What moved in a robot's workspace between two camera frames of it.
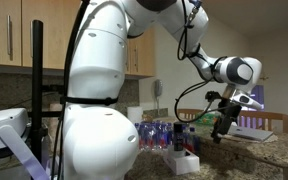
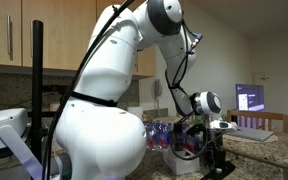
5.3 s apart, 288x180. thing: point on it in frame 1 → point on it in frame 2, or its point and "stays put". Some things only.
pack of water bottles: [159, 136] stays put
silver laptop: [249, 133] stays put
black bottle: [178, 136] stays put
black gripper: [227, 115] → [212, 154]
